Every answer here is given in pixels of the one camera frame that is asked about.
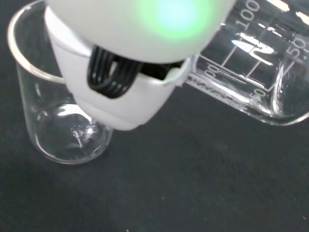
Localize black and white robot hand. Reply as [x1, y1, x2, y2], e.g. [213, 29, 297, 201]
[43, 0, 236, 131]

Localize clear plain glass beaker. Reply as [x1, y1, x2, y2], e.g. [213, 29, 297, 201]
[6, 0, 114, 166]

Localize black bench cloth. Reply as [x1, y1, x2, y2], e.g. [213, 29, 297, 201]
[0, 0, 309, 232]

